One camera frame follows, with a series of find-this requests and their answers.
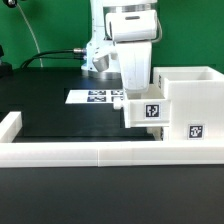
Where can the white sheet of tags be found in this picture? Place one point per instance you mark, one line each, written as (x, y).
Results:
(93, 96)

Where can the white drawer cabinet box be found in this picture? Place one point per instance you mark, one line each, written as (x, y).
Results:
(196, 96)

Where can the black device at left edge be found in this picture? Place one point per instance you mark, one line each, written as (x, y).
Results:
(5, 67)

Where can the white drawer with tag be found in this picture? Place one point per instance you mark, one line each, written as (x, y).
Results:
(157, 132)
(150, 109)

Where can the white front drawer with tag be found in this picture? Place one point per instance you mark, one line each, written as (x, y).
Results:
(157, 132)

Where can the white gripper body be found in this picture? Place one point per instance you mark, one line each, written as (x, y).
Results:
(132, 34)

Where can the white U-shaped frame barrier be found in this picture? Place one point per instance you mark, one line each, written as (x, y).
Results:
(101, 154)

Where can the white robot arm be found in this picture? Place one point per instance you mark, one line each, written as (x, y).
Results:
(100, 38)

